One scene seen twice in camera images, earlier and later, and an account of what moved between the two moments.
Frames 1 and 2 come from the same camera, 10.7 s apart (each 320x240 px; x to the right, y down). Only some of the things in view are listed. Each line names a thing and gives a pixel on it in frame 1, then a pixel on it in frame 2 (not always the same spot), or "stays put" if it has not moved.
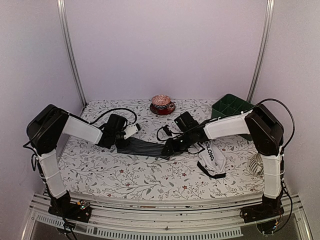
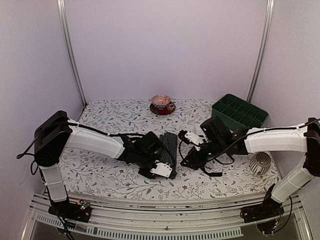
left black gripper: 120,145 → 146,175
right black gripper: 173,148 → 191,156
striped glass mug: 256,164 stays put
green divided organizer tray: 229,104 stays put
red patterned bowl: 160,102 stays put
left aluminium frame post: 61,13 stays put
